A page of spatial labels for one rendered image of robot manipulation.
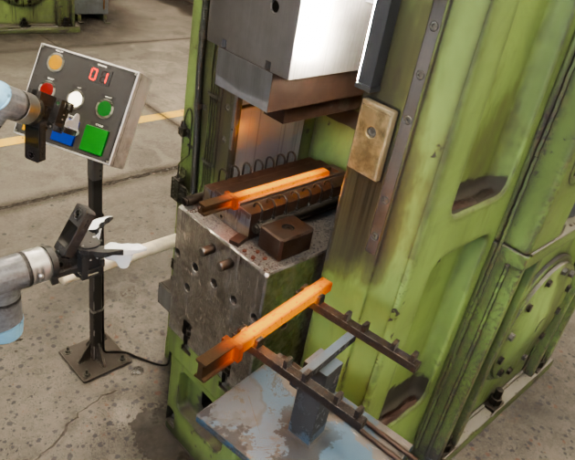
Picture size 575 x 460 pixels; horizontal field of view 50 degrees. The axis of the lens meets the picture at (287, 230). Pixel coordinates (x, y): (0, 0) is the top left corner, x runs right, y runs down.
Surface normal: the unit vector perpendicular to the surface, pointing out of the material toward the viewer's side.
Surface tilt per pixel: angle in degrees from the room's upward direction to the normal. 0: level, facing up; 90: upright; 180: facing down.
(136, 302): 0
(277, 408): 0
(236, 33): 90
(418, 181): 90
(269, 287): 90
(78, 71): 60
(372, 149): 90
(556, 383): 0
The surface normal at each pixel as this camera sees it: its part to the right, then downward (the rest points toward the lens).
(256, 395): 0.16, -0.84
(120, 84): -0.24, -0.04
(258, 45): -0.72, 0.26
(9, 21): 0.58, 0.50
